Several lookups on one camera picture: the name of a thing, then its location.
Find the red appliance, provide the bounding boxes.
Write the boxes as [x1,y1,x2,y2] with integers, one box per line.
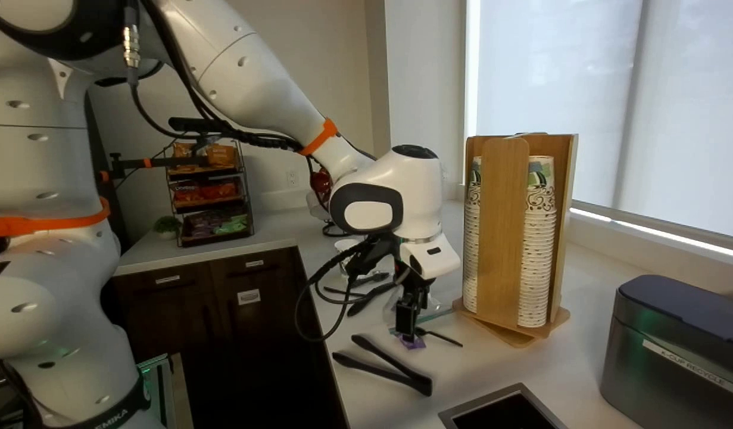
[311,167,333,210]

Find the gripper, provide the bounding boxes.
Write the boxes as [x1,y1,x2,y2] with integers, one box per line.
[395,276,433,342]

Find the window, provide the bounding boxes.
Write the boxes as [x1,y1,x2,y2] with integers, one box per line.
[464,0,733,258]

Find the white bowl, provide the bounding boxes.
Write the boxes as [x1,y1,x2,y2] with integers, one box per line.
[306,191,337,222]

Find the clear glass tray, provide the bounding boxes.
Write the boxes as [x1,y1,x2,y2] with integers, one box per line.
[389,304,457,335]

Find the black stir stick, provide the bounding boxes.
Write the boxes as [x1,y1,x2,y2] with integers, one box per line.
[415,327,464,349]

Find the black wire snack rack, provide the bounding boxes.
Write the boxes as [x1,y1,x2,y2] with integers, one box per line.
[165,138,255,248]

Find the dark wooden cabinet door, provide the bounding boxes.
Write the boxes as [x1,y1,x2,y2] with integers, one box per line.
[210,247,319,382]
[111,261,225,364]

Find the grey recycle bin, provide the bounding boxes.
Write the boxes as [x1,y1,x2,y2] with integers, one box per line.
[600,274,733,429]

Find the small potted plant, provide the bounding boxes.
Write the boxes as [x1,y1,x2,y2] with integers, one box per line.
[153,215,183,241]

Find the wooden cup holder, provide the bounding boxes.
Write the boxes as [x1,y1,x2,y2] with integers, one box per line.
[452,132,579,349]

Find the large black tongs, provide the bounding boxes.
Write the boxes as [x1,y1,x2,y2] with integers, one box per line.
[332,334,433,397]

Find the small black tongs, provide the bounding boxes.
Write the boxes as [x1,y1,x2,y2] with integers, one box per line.
[346,281,398,318]

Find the stack of paper cups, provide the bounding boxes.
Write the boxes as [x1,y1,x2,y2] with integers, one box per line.
[517,156,558,329]
[463,156,484,314]

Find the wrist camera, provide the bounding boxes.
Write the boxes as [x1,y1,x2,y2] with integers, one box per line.
[345,234,399,278]

